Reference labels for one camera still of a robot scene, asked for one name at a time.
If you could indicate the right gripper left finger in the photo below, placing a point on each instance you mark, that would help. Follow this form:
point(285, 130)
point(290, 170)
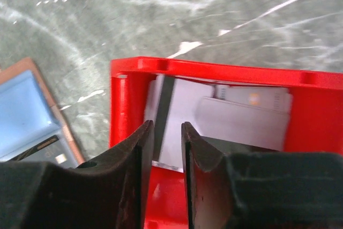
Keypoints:
point(108, 191)

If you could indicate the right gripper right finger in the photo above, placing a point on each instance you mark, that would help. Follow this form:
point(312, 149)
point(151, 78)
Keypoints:
point(260, 189)

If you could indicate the black credit card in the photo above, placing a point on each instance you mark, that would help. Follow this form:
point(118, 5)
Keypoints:
point(52, 150)

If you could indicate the red bin with white cards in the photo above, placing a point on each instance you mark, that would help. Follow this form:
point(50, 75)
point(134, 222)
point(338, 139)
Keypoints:
point(315, 123)

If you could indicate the white cards stack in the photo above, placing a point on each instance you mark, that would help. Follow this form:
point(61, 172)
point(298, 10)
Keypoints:
point(237, 118)

